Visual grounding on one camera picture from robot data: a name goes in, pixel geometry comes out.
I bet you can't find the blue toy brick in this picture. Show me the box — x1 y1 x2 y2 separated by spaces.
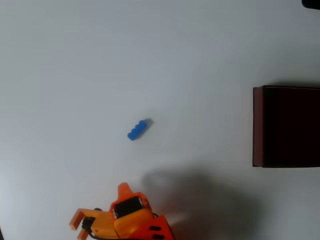
126 119 152 142

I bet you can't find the dark red box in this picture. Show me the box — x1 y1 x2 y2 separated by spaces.
252 85 320 169

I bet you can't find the black object at table edge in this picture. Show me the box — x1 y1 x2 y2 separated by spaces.
301 0 320 10

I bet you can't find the orange camera mount bracket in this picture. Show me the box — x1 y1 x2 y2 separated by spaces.
69 207 118 240

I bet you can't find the black cable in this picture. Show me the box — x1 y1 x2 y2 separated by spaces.
87 229 131 240

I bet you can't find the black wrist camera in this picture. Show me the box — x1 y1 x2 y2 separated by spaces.
81 216 97 231

